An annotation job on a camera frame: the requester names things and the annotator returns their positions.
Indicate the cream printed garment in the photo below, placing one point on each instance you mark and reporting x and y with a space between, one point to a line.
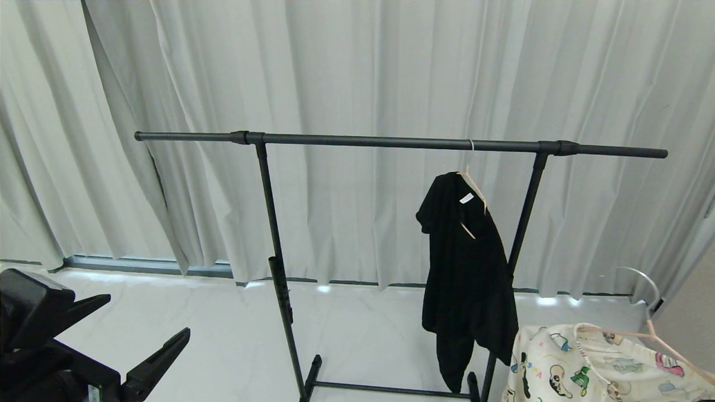
603 374

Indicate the pink clothes hanger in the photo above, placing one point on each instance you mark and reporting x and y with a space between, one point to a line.
651 329
475 190

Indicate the white curtain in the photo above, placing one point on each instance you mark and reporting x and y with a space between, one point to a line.
44 139
391 67

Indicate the black clothes rack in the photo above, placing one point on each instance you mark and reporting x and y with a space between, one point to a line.
391 142

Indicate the black garment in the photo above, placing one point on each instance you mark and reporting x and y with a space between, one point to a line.
469 290

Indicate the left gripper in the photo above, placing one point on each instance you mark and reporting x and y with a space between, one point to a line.
50 374

